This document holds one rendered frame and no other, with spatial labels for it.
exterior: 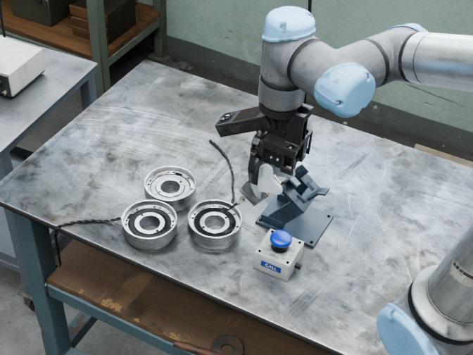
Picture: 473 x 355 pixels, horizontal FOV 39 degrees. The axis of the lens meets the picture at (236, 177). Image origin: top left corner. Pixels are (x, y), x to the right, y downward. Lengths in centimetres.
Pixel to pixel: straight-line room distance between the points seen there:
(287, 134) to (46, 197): 55
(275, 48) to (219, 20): 209
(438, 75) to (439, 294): 30
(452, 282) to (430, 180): 65
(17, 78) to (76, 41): 113
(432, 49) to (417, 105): 194
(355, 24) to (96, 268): 163
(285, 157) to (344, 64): 25
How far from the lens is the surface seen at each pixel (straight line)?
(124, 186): 143
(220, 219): 132
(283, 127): 111
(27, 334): 221
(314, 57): 97
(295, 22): 100
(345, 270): 130
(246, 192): 124
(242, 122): 114
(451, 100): 287
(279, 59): 101
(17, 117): 185
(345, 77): 94
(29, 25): 316
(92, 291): 157
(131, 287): 156
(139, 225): 130
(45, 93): 193
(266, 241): 126
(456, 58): 95
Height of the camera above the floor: 176
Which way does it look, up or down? 42 degrees down
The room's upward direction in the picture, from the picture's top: 4 degrees clockwise
